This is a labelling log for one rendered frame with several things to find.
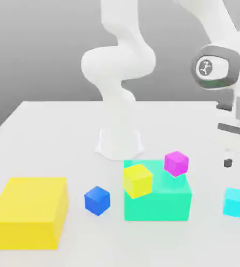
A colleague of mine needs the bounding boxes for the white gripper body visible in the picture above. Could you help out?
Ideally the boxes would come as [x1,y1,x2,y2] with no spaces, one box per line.
[216,122,240,156]

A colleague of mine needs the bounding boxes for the small cyan cube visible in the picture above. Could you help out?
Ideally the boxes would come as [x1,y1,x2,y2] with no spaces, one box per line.
[222,187,240,219]

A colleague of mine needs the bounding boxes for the small magenta cube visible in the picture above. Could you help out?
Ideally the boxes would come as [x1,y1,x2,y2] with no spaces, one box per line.
[163,150,190,178]

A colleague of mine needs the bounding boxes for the small yellow cube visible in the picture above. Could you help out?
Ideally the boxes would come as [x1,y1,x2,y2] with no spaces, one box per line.
[122,163,154,200]

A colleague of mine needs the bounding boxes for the small blue cube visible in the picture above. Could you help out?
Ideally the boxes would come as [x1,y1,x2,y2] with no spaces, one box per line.
[84,186,111,217]

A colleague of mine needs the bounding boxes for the large green box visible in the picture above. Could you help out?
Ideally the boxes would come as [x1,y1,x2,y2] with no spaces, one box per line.
[123,160,193,222]

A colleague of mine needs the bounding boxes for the large yellow box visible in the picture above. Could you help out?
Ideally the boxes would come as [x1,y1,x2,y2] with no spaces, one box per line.
[0,177,69,251]

